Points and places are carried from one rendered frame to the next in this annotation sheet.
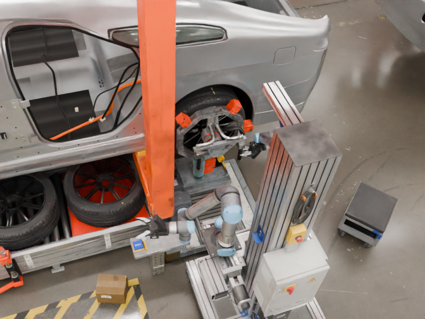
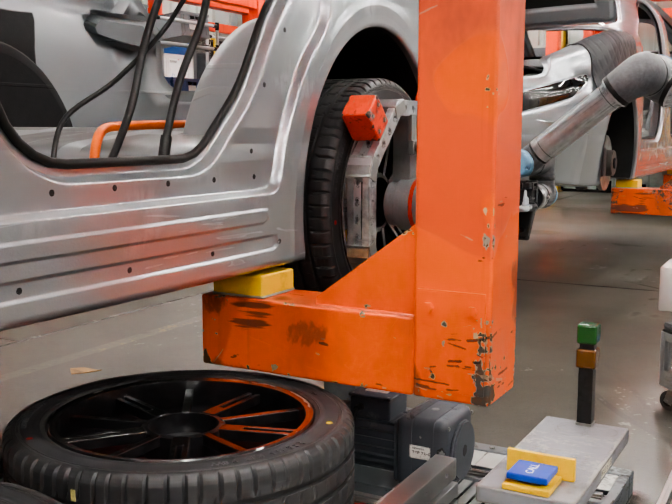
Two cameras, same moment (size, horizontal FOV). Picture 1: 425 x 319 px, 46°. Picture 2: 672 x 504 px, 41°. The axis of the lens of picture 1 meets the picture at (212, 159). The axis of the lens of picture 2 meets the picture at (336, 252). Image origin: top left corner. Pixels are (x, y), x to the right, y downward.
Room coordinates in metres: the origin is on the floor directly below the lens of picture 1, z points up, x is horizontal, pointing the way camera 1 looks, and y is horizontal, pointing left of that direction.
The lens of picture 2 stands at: (0.85, 1.64, 1.05)
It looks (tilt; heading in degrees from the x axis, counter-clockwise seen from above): 8 degrees down; 323
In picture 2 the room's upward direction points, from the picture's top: straight up
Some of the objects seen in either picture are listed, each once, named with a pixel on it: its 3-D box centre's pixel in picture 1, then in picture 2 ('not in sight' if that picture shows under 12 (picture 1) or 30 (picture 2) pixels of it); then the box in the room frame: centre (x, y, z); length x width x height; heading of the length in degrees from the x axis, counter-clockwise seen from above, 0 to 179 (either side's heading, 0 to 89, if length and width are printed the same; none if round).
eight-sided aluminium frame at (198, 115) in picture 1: (209, 134); (404, 203); (2.66, 0.04, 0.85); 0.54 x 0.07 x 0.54; 114
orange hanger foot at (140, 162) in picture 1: (149, 164); (319, 292); (2.42, 0.49, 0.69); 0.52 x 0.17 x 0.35; 24
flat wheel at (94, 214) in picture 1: (105, 187); (184, 470); (2.37, 0.85, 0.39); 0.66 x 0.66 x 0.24
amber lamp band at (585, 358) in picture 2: not in sight; (587, 357); (1.97, 0.15, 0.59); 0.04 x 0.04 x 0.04; 24
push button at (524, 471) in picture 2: (138, 245); (532, 474); (1.82, 0.49, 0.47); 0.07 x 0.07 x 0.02; 24
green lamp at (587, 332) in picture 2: not in sight; (588, 333); (1.97, 0.15, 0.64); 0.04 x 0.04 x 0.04; 24
